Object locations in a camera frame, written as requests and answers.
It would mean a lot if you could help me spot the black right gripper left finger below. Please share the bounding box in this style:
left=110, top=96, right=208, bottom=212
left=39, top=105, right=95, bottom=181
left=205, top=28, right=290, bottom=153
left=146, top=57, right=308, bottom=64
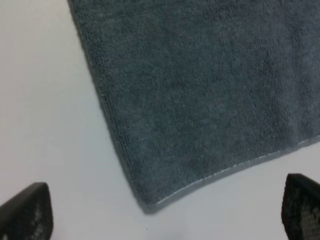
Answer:
left=0, top=182, right=54, bottom=240

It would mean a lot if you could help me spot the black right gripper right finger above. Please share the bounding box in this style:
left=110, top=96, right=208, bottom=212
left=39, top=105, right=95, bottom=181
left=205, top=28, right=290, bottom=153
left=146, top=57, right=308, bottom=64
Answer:
left=281, top=173, right=320, bottom=240

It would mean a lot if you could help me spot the grey towel with orange stripes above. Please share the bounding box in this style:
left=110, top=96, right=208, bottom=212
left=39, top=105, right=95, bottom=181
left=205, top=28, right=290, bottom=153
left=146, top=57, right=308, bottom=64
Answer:
left=69, top=0, right=320, bottom=213

